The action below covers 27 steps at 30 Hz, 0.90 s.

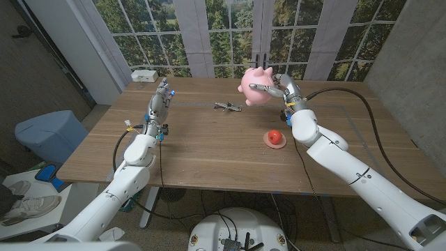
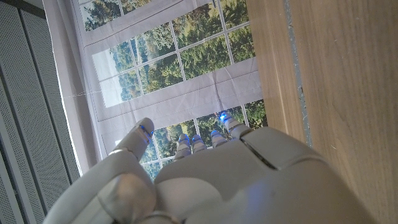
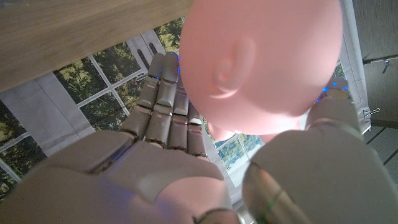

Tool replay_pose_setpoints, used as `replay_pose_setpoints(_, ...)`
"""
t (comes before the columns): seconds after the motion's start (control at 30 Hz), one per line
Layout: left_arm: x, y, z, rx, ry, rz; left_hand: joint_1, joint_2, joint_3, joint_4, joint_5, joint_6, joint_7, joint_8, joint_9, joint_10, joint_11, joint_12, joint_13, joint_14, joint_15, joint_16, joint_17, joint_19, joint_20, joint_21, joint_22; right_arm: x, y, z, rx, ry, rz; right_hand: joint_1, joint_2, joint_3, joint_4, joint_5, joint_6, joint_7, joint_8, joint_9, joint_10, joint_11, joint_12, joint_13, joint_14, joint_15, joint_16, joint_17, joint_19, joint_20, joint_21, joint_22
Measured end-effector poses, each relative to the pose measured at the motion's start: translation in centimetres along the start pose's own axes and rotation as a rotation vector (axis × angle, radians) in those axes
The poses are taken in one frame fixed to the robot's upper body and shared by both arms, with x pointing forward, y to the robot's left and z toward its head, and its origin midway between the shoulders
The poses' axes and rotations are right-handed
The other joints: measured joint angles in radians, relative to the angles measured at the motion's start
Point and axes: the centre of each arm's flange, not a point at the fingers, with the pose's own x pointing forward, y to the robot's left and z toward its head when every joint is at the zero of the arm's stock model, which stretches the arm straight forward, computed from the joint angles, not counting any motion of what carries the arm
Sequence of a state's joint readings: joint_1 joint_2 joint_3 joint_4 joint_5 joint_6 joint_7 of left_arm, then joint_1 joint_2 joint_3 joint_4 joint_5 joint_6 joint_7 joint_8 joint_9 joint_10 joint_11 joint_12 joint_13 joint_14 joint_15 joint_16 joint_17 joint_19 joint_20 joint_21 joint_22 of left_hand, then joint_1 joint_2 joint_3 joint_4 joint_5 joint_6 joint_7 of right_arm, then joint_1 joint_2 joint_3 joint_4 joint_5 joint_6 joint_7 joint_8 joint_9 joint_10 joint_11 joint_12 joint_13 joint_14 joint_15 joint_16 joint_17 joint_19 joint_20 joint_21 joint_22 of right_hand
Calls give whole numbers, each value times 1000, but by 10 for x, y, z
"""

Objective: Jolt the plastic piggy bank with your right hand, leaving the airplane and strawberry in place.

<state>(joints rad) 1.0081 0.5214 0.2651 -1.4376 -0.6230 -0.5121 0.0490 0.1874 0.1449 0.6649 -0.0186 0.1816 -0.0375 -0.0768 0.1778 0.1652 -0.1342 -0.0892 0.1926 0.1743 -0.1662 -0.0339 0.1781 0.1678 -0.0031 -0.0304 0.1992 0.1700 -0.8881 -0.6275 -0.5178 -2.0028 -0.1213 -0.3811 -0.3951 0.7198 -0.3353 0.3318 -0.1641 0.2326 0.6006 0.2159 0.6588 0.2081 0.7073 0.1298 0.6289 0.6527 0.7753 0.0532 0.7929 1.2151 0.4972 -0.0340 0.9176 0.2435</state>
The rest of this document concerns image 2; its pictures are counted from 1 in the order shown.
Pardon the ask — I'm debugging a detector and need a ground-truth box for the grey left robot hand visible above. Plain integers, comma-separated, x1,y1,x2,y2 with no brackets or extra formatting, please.
42,112,379,224

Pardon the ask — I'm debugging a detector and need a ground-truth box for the printed window backdrop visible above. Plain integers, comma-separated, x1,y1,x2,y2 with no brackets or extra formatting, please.
42,0,268,181

